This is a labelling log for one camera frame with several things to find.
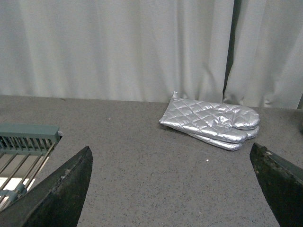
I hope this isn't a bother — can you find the lower silver quilted oven mitt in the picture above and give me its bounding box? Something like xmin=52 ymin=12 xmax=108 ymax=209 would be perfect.
xmin=171 ymin=126 xmax=259 ymax=151

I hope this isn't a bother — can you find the grey curtain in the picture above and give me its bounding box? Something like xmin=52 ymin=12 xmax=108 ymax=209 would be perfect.
xmin=0 ymin=0 xmax=303 ymax=109

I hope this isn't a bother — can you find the silver quilted oven mitt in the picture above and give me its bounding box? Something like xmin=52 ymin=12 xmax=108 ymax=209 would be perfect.
xmin=171 ymin=126 xmax=259 ymax=151
xmin=160 ymin=92 xmax=260 ymax=141

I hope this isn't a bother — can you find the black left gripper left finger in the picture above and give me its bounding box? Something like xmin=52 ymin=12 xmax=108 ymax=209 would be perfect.
xmin=0 ymin=147 xmax=93 ymax=227

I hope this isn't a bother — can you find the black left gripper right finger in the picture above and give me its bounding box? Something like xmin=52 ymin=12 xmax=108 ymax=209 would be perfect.
xmin=250 ymin=143 xmax=303 ymax=227

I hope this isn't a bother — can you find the upper silver quilted oven mitt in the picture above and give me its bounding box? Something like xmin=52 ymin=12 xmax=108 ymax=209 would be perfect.
xmin=160 ymin=92 xmax=260 ymax=141

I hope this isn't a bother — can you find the green dish rack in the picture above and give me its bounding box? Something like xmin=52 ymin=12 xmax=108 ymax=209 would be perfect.
xmin=0 ymin=123 xmax=61 ymax=210

